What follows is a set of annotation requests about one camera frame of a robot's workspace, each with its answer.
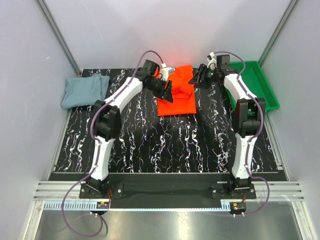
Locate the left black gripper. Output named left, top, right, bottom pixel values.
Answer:
left=145, top=77, right=173, bottom=103

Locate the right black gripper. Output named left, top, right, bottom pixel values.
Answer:
left=187, top=64, right=219, bottom=90

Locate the orange t shirt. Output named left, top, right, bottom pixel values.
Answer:
left=156, top=65, right=197, bottom=117

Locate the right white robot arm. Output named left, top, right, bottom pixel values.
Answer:
left=188, top=51, right=266, bottom=199

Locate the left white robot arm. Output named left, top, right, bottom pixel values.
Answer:
left=81, top=60, right=175, bottom=198

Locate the green plastic tray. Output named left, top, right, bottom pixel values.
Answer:
left=241, top=60, right=280, bottom=113

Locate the black marbled table mat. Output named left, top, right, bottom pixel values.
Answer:
left=53, top=68, right=279, bottom=173

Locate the folded grey-blue t shirt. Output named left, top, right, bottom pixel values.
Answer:
left=60, top=73, right=110, bottom=109

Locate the left orange connector block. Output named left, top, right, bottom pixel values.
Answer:
left=97, top=201, right=110, bottom=209

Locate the orange connector block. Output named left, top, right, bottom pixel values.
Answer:
left=97, top=201, right=110, bottom=209
left=230, top=202, right=247, bottom=212

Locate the right orange connector block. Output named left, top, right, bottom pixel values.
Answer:
left=230, top=202, right=247, bottom=212

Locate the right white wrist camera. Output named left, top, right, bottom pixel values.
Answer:
left=207, top=52, right=217, bottom=70

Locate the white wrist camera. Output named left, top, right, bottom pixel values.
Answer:
left=160, top=67, right=175, bottom=82
left=207, top=52, right=217, bottom=70

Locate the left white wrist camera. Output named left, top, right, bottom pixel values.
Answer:
left=160, top=67, right=175, bottom=82

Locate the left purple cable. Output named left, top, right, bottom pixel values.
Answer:
left=60, top=50, right=166, bottom=237

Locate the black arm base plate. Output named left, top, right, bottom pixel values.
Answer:
left=79, top=173, right=257, bottom=210

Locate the aluminium frame rail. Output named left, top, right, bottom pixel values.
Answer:
left=34, top=181, right=304, bottom=202

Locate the white slotted cable duct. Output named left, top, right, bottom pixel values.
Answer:
left=44, top=201, right=109, bottom=211

